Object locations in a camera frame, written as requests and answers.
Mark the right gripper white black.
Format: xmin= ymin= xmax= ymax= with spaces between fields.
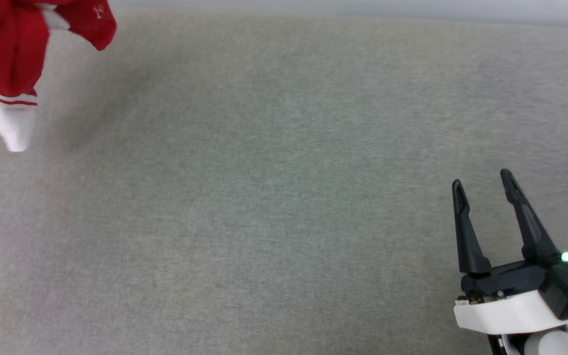
xmin=451 ymin=169 xmax=568 ymax=337

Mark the red garment with white trim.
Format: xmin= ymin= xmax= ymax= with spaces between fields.
xmin=0 ymin=0 xmax=117 ymax=153

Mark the grey fabric sofa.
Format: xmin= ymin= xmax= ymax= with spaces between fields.
xmin=0 ymin=10 xmax=568 ymax=355

